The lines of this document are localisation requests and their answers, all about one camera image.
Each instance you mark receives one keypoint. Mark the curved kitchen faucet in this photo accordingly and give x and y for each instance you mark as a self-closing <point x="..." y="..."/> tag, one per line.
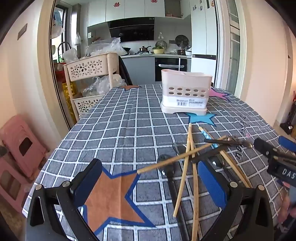
<point x="60" y="45"/>

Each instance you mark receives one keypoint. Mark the dark hanging cloth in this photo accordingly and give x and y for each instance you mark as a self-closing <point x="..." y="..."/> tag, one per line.
<point x="124" y="71"/>

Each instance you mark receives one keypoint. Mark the steel cooking pot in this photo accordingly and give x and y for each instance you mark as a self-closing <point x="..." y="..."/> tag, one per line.
<point x="144" y="49"/>

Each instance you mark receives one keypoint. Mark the grey checked star tablecloth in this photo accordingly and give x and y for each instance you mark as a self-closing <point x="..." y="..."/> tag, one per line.
<point x="115" y="139"/>

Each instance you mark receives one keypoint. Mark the dark floor appliance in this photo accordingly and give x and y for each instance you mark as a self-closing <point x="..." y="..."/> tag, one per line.
<point x="288" y="126"/>

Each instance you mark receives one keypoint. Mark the yellow oil bottle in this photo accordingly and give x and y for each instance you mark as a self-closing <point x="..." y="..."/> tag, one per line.
<point x="68" y="97"/>

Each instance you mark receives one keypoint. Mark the group of fridge magnets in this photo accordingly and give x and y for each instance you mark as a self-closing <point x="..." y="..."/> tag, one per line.
<point x="201" y="8"/>

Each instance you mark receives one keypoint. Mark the grey wall plate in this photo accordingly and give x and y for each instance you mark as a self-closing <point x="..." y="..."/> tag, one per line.
<point x="22" y="31"/>

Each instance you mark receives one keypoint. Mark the white plastic bag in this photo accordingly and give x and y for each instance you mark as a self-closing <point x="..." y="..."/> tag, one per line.
<point x="69" y="55"/>

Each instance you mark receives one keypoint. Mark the pink plastic stool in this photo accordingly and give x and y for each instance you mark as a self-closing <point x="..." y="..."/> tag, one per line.
<point x="16" y="132"/>
<point x="13" y="192"/>

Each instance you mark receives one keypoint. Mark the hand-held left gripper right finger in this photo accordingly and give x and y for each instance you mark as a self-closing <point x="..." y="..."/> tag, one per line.
<point x="211" y="185"/>

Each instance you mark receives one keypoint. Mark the black range hood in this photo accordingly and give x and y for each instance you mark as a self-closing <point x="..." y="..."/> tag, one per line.
<point x="131" y="30"/>

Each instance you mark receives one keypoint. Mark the black wok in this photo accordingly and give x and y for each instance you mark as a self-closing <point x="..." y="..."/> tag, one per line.
<point x="126" y="49"/>

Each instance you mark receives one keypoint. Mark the white mop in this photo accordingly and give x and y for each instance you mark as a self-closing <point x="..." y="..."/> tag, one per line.
<point x="179" y="64"/>

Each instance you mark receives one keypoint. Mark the clear crumpled plastic bags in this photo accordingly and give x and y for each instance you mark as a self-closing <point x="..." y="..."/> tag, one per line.
<point x="104" y="47"/>

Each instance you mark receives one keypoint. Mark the clear plastic bags with bottles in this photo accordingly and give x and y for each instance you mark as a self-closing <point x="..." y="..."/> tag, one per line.
<point x="104" y="84"/>

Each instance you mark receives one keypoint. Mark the beige tiered storage cart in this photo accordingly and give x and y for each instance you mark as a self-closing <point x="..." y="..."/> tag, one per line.
<point x="87" y="67"/>

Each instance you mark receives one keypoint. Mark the small lidded pot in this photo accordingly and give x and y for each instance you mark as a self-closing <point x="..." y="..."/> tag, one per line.
<point x="181" y="52"/>

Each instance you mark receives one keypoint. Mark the large hanging white bag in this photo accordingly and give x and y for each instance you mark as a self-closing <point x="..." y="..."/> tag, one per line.
<point x="56" y="30"/>

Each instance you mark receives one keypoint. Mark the white upper kitchen cabinets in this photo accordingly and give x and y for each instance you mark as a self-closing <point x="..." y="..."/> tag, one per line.
<point x="124" y="9"/>

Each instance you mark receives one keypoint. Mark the black built-in oven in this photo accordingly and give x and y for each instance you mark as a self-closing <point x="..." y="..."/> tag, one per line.
<point x="168" y="69"/>

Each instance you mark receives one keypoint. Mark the blue white carton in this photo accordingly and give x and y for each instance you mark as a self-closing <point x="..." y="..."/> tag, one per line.
<point x="57" y="17"/>

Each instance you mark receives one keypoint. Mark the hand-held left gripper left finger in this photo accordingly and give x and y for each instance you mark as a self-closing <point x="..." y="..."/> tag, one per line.
<point x="89" y="183"/>

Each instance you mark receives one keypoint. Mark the yellow bowl with greens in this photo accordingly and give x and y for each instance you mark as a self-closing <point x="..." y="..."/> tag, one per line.
<point x="158" y="50"/>

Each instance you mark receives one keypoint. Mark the white refrigerator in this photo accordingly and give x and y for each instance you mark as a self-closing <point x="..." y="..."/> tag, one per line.
<point x="203" y="34"/>

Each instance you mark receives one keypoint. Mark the small hanging white bag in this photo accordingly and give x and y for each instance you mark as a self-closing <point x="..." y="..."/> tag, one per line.
<point x="77" y="39"/>

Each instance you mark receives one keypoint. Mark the woven basket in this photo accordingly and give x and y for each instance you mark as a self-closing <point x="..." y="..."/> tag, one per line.
<point x="170" y="15"/>

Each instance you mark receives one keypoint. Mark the red plastic basin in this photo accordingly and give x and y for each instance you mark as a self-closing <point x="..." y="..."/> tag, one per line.
<point x="59" y="75"/>

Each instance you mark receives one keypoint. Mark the beige plastic utensil holder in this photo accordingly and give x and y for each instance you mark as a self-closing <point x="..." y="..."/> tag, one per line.
<point x="185" y="92"/>

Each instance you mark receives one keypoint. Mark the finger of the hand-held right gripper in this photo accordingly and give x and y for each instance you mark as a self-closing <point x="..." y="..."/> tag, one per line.
<point x="286" y="143"/>
<point x="262" y="146"/>

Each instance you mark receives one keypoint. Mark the white rice cooker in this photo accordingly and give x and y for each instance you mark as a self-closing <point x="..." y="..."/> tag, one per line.
<point x="188" y="52"/>

